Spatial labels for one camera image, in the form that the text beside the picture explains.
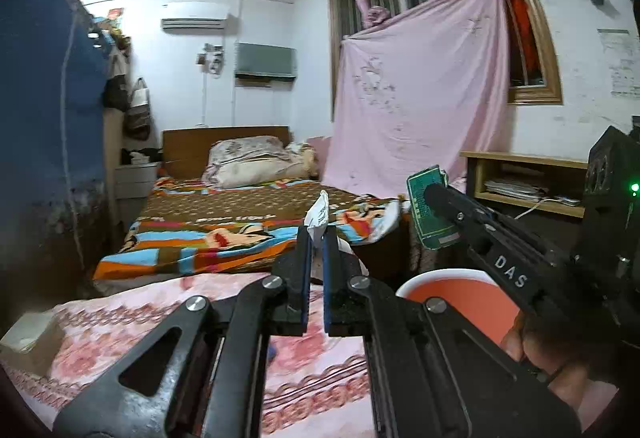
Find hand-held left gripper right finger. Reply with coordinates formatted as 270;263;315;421
322;224;583;438

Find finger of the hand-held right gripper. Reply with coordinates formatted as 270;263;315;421
424;182;576;314

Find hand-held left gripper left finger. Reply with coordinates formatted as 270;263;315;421
52;224;314;438

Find green snack packet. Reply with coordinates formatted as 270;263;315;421
406;165;462;250

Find white paper scrap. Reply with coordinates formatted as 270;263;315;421
304;191;353;255

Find orange basin with white rim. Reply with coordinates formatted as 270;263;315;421
395;268;526;364

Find person's right hand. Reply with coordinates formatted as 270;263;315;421
500;308;621;424

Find stack of papers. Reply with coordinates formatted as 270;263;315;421
484;177;549;204

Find wooden shelf desk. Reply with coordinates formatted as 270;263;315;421
459;151;592;219

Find colourful printed blanket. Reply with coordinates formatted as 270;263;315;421
93;175;413;281

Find small floral pillow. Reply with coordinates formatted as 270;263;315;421
285;142;319;177

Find large floral pillow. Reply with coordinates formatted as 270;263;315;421
201;135;301;189

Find pink hanging sheet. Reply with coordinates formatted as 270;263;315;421
322;0;511;204

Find wooden bed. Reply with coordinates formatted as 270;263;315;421
92;125;416;284

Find pink floral bedsheet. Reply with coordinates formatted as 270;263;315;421
0;271;376;438

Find white nightstand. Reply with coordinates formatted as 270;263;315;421
114;162;163;204

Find wooden framed window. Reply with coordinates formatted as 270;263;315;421
326;0;563;121

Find black clothes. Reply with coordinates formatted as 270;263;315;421
121;147;164;165

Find red cloth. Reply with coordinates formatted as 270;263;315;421
500;0;544;75

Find striped hanging bag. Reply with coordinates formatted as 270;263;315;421
123;77;152;141

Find dark hanging bag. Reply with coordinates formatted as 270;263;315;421
103;53;132;110

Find cardboard box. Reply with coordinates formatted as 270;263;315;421
0;311;66;377

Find white air conditioner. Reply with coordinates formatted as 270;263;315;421
160;2;229;32

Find blue hanging cloth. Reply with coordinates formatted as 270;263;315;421
0;0;117;269

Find white cable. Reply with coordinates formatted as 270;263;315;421
514;197;567;222

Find paper wall poster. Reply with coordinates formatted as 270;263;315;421
597;29;640;99

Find grey wall cabinet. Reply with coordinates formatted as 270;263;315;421
234;42;298;82

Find white wall fixture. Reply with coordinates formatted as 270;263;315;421
196;43;225;77

